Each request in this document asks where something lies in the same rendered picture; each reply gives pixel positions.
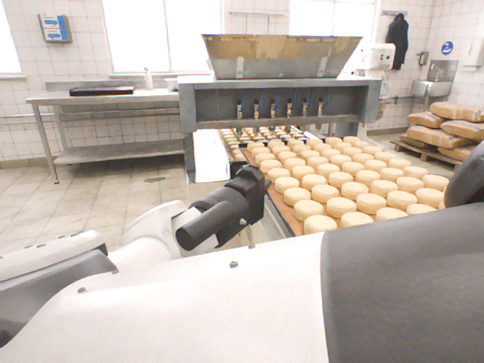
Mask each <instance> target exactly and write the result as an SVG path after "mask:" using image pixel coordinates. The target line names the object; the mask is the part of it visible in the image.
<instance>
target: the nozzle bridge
mask: <svg viewBox="0 0 484 363"><path fill-rule="evenodd" d="M326 86H327V87H328V90H329V95H328V102H327V105H326V107H325V108H324V109H323V112H322V113H323V114H322V116H318V115H317V108H318V102H319V97H323V106H324V105H325V103H326V97H327V89H326ZM381 86H382V79H375V78H368V77H361V76H349V75H343V74H340V75H339V77H338V78H323V79H238V80H216V79H214V78H213V77H212V76H178V93H179V106H180V115H181V129H182V135H183V143H184V158H185V166H186V172H187V173H188V172H196V171H197V170H196V160H195V150H194V133H197V131H198V130H217V129H231V128H245V127H273V126H288V125H315V124H330V123H336V132H335V138H344V137H348V136H351V137H357V134H358V129H359V123H360V122H361V123H364V124H369V123H375V121H376V116H377V108H378V104H379V99H380V91H381ZM293 87H295V88H296V92H297V93H296V100H295V106H294V108H293V109H292V114H291V115H292V116H291V117H287V116H286V106H287V99H288V98H292V101H291V102H292V104H293V102H294V96H295V90H294V88H293ZM310 87H312V88H313V98H312V102H311V106H310V108H309V109H308V113H307V114H308V115H307V116H306V117H303V116H302V105H303V99H304V97H307V98H308V105H309V104H310V96H311V90H310ZM260 88H261V89H262V98H261V107H260V110H259V118H258V119H254V100H255V99H258V100H260ZM277 88H279V103H278V106H277V109H276V114H275V115H276V117H275V118H271V117H270V104H271V102H272V99H275V104H277ZM242 89H244V101H243V115H242V117H243V118H242V119H241V120H238V119H237V115H236V107H237V106H236V105H237V104H238V99H241V102H242V95H243V90H242Z"/></svg>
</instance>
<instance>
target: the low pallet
mask: <svg viewBox="0 0 484 363"><path fill-rule="evenodd" d="M390 143H393V144H395V148H394V151H397V152H401V151H416V152H419V153H422V154H421V161H424V162H427V161H436V160H442V161H446V162H448V163H453V164H455V166H454V171H453V172H454V173H455V171H456V170H458V168H459V167H460V165H461V164H462V162H463V161H460V160H457V159H454V158H450V157H447V156H444V155H442V154H441V153H440V152H439V150H438V149H437V148H427V149H425V148H420V147H417V146H414V145H411V144H408V143H405V142H403V141H402V140H393V141H390Z"/></svg>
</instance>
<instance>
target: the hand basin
mask: <svg viewBox="0 0 484 363"><path fill-rule="evenodd" d="M420 54H421V56H420V60H419V64H422V65H426V64H427V61H428V57H429V51H421V53H420ZM483 62H484V38H470V39H465V41H464V44H463V47H462V52H461V55H460V60H431V62H430V66H429V72H428V75H427V79H426V80H412V83H411V90H410V93H411V94H417V95H422V96H426V100H425V104H424V108H423V113H424V112H426V108H427V105H429V104H430V102H429V97H438V98H437V99H435V101H437V102H438V100H439V97H442V96H449V95H450V91H451V88H452V84H453V82H454V77H455V74H456V70H457V66H462V68H461V71H475V69H476V68H477V66H483ZM430 106H431V104H430V105H429V108H428V111H427V112H430V111H429V110H430Z"/></svg>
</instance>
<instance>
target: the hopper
mask: <svg viewBox="0 0 484 363"><path fill-rule="evenodd" d="M364 37H365V36H349V35H256V34H209V33H200V34H199V35H198V36H197V37H196V38H195V39H196V41H197V43H198V45H199V47H200V50H201V52H202V54H203V57H204V59H205V62H206V64H207V67H208V68H209V71H210V74H211V76H212V77H213V78H214V79H216V80H238V79H323V78H338V77H339V75H340V73H341V72H342V70H343V69H344V67H345V65H346V64H347V62H348V61H349V59H350V57H351V56H352V55H353V53H354V51H355V50H356V49H357V47H358V45H359V44H360V42H361V41H362V40H363V39H364Z"/></svg>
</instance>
